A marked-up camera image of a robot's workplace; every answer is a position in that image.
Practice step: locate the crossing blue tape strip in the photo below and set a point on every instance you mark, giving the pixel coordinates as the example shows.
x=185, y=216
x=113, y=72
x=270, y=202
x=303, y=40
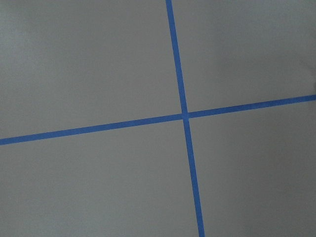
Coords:
x=184, y=111

